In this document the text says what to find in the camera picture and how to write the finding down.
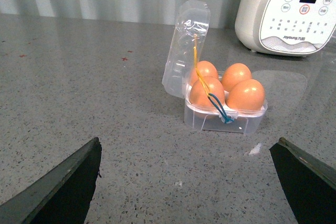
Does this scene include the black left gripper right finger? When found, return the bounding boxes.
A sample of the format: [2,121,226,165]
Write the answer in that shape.
[270,137,335,223]

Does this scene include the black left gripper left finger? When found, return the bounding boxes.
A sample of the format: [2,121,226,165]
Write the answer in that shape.
[1,137,102,223]

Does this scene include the brown egg top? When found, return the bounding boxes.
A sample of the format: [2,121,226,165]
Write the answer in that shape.
[226,79,265,111]

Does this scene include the brown egg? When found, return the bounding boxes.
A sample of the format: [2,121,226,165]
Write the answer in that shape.
[221,63,252,92]
[189,76,225,112]
[189,61,218,86]
[226,79,265,111]

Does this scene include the clear plastic egg box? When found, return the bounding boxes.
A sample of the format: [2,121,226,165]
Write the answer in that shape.
[162,0,268,135]

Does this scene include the brown egg back right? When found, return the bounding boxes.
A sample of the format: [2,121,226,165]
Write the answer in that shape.
[221,63,252,92]

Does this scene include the brown egg front left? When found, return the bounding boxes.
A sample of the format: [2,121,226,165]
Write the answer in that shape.
[189,76,225,112]

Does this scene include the brown egg back left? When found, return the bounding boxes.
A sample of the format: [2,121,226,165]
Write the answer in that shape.
[189,61,218,86]

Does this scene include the blue rubber band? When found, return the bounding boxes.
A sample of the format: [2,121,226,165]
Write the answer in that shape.
[207,93,234,124]

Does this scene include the yellow rubber band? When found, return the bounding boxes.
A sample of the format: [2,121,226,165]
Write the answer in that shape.
[193,34,210,98]

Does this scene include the white blender machine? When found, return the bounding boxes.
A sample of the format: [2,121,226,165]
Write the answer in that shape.
[235,0,335,57]

